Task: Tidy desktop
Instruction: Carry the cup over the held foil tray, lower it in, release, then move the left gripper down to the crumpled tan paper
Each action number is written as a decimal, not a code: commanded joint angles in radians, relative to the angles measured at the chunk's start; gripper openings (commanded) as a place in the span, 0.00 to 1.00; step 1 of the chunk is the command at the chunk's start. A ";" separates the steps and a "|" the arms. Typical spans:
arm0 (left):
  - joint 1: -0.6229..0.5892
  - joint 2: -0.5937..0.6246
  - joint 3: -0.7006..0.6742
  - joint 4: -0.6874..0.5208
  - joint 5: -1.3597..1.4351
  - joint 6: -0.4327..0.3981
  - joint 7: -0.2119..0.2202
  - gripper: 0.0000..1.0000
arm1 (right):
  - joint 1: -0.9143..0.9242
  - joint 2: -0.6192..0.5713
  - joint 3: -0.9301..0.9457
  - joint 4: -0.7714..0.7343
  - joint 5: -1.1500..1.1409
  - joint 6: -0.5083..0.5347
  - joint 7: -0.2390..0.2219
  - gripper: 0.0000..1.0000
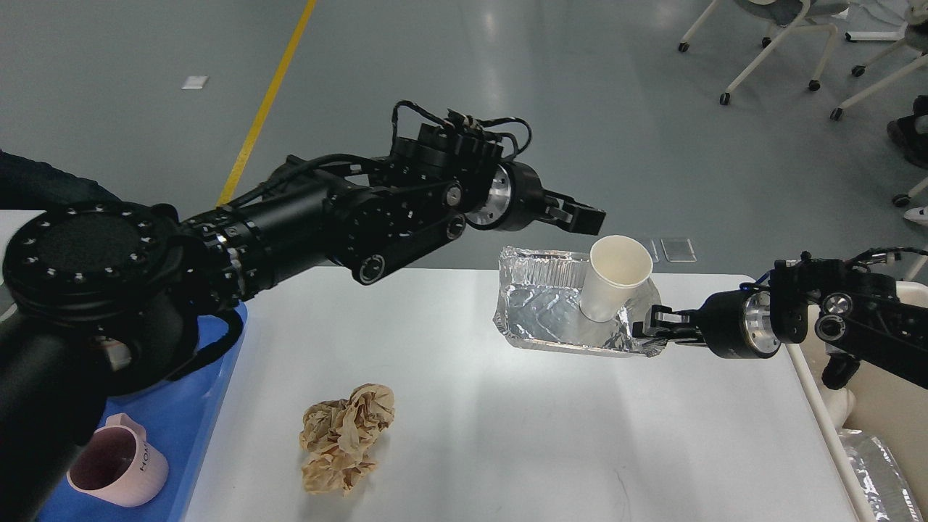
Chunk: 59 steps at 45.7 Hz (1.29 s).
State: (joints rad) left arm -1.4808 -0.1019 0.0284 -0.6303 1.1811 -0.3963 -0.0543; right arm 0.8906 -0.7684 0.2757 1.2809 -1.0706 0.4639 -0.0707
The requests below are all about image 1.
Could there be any aluminium foil tray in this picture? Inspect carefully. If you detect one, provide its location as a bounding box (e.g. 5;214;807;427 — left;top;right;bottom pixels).
493;246;668;357

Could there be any small white side table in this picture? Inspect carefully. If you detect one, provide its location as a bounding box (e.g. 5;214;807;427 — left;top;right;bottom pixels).
0;210;43;249

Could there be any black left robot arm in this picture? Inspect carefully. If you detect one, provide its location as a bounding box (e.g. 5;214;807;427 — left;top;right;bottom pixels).
1;100;606;521

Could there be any clear floor plate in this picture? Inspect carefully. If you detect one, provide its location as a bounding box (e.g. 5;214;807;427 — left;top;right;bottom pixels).
642;238;660;263
660;238;698;263

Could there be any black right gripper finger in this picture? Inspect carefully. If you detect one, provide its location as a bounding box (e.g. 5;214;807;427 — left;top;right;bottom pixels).
632;305;708;347

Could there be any white office chair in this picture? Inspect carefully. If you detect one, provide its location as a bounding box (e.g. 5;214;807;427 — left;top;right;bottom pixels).
829;22;928;121
719;1;850;107

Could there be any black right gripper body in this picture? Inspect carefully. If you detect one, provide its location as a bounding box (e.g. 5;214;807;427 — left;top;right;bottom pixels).
700;290;782;359

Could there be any person in beige sweater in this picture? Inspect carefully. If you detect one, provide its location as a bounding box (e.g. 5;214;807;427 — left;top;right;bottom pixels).
1;151;120;211

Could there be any white paper cup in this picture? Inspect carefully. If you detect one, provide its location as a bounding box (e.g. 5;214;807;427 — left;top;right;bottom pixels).
578;235;653;323

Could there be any white sneaker with stripes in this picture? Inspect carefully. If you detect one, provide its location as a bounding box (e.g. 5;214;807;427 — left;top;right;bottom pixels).
903;206;928;227

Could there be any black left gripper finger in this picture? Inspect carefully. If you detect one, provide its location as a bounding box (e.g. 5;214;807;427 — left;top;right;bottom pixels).
541;191;607;236

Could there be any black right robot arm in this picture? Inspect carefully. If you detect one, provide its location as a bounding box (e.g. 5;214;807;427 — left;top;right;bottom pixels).
631;246;927;390

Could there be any cream plastic bin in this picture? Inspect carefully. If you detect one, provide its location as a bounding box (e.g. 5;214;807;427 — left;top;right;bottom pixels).
799;281;927;521

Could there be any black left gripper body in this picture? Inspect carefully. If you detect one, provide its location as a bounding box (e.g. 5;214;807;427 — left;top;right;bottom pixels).
468;162;557;231

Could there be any clear floor plate right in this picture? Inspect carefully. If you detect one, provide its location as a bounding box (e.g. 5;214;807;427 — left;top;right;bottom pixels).
660;238;698;263

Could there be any brown paper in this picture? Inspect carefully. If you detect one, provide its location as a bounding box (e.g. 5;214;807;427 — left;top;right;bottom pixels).
299;383;395;495

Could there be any foil tray inside bin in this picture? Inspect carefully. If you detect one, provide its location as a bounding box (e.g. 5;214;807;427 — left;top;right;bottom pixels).
838;428;924;521

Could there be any pink plastic mug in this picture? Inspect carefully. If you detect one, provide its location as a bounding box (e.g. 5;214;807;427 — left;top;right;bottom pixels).
66;413;170;508

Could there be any blue plastic tray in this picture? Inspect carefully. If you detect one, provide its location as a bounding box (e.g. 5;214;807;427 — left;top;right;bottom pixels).
37;316;242;521

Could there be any clear floor plate left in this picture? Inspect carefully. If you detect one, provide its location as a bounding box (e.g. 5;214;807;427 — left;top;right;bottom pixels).
642;238;660;263

